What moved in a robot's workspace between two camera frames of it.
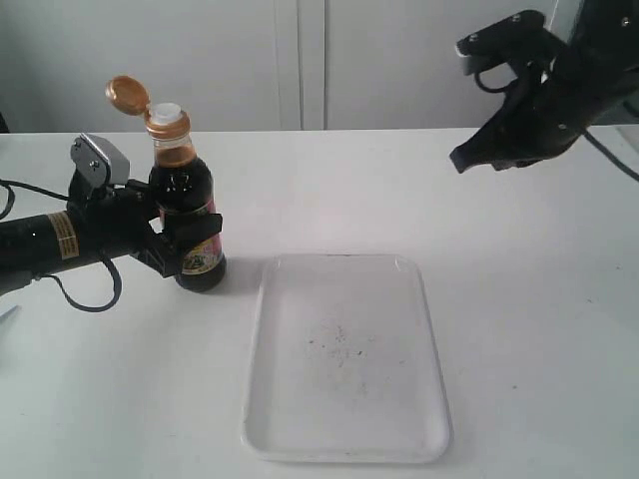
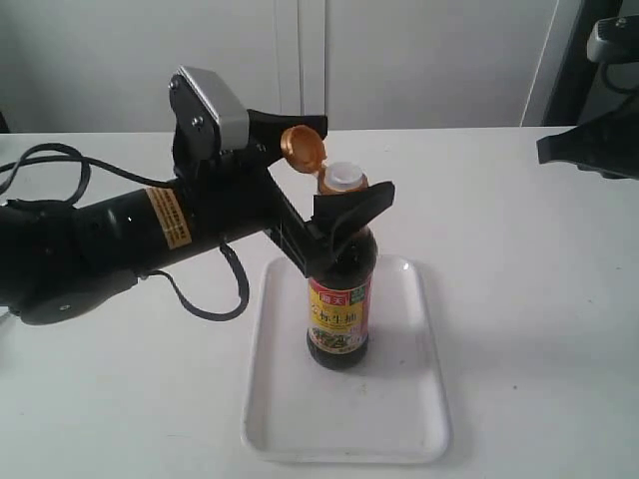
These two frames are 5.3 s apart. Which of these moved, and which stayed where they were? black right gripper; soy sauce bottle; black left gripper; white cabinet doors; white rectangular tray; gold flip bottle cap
Moved: gold flip bottle cap; black right gripper; soy sauce bottle; black left gripper
Stayed: white cabinet doors; white rectangular tray
